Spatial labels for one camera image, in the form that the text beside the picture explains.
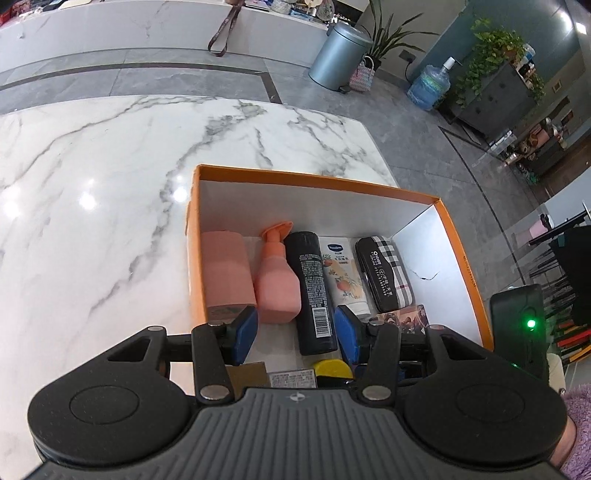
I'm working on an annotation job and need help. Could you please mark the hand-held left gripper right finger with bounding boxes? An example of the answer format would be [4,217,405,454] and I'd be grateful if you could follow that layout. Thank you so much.
[333,304,494,403]

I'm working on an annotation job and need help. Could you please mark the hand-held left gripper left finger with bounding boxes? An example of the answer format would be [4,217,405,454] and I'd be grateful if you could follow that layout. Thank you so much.
[105,306,259,403]

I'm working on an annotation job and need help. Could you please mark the yellow tape measure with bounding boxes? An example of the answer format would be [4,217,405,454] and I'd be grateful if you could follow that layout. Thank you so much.
[312,359,357,391]

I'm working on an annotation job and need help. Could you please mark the brown wooden block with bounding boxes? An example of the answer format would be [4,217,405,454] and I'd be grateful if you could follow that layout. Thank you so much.
[225,360,271,400]

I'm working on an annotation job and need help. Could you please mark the pink pump bottle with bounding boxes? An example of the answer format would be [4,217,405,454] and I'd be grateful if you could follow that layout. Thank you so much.
[253,221,302,325]

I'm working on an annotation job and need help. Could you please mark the picture printed box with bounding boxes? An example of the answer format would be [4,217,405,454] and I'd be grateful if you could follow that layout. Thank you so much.
[368,304,431,339]

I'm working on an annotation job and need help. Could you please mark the white lotion tube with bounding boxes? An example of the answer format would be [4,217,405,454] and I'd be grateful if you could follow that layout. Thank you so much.
[318,236,373,320]

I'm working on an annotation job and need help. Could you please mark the black bottle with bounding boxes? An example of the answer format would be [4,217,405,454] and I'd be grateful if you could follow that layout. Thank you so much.
[283,230,339,356]

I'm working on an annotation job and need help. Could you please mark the pink cylinder bottle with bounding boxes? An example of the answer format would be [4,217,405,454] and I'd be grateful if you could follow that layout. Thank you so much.
[200,230,257,320]

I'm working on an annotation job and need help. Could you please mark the small grey packet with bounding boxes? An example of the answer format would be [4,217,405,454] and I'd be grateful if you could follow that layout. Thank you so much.
[269,368,319,390]

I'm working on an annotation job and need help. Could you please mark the plaid glasses case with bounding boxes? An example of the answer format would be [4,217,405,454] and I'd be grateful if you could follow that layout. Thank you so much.
[354,235,414,314]

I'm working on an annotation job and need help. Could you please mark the orange cardboard box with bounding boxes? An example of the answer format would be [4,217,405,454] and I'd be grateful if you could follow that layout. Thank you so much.
[185,164,495,352]

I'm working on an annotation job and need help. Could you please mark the woven handbag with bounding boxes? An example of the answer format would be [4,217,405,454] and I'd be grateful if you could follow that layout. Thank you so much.
[349,56,376,94]

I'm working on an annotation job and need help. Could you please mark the blue water jug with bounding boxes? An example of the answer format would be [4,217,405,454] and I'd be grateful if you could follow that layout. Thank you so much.
[407,56,456,112]

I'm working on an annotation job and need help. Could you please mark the grey metal trash can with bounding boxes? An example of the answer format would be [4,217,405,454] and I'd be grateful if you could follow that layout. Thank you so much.
[308,20,374,91]

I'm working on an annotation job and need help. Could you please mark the green ivy plant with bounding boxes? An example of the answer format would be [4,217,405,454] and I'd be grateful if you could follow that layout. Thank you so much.
[456,17,546,108]

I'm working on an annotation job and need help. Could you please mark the long-leaf potted plant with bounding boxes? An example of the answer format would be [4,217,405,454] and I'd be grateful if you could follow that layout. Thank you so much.
[364,0,440,71]

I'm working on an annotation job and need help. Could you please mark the white marble console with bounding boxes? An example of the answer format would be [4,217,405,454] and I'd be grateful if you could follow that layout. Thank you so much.
[0,0,331,75]

